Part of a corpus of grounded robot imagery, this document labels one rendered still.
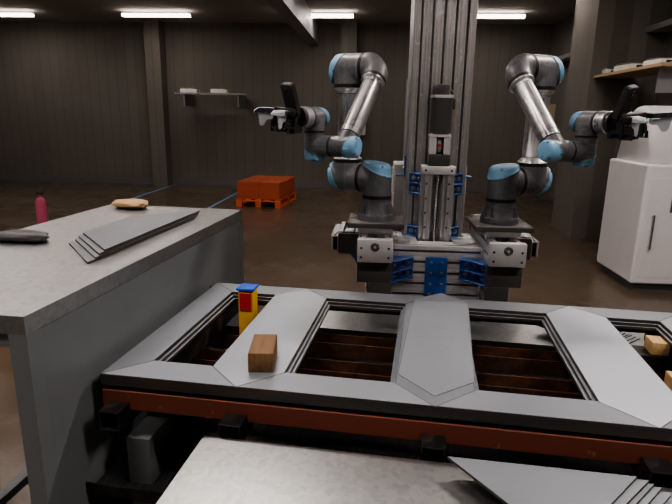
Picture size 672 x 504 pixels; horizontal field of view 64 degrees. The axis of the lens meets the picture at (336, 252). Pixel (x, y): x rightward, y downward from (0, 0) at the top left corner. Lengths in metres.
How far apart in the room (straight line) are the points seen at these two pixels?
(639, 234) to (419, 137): 3.28
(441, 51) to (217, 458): 1.75
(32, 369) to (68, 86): 11.76
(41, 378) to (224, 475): 0.43
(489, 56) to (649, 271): 6.95
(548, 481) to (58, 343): 1.03
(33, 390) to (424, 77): 1.77
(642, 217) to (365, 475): 4.39
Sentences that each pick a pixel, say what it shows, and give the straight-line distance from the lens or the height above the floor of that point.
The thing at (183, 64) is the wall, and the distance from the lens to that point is 11.91.
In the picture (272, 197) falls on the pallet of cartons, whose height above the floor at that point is 0.17.
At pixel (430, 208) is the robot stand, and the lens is 2.29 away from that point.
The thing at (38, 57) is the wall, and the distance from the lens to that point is 13.22.
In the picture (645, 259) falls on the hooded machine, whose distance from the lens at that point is 5.38.
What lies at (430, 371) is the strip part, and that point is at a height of 0.84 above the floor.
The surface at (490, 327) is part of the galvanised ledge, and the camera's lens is 2.14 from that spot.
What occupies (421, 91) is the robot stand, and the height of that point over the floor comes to 1.55.
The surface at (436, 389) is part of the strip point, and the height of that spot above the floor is 0.84.
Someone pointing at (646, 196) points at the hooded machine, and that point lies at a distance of 5.26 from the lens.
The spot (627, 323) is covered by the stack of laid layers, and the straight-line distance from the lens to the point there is 1.93.
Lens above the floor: 1.44
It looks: 14 degrees down
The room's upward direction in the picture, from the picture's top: 1 degrees clockwise
